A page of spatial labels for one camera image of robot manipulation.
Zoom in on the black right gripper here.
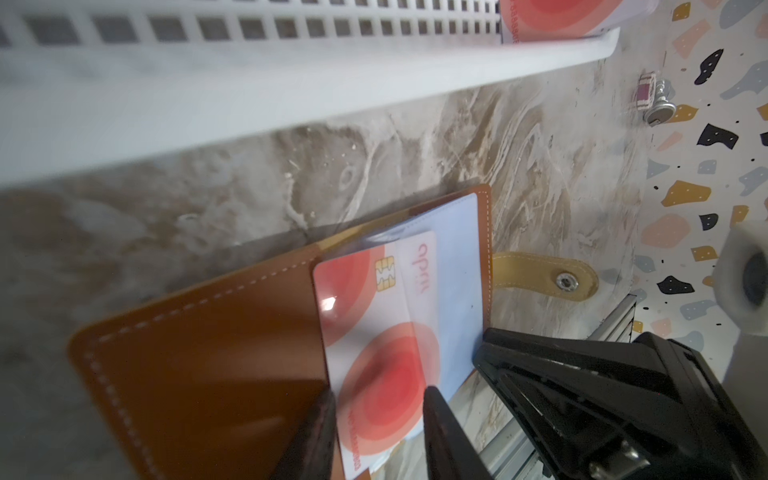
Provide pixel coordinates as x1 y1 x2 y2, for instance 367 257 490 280
472 326 768 480

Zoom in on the red white credit card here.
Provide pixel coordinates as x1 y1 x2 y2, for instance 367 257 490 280
313 231 441 479
498 0 659 43

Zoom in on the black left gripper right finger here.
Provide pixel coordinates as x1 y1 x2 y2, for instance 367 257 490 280
423 386 492 480

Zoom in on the white plastic slotted basket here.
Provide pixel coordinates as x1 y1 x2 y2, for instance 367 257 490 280
1 1 619 188

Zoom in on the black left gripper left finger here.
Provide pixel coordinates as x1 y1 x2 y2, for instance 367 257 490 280
270 389 336 480

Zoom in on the brown leather card holder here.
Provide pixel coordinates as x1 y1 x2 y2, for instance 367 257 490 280
68 185 599 479

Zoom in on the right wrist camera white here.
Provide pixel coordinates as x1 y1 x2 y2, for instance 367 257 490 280
713 221 767 336

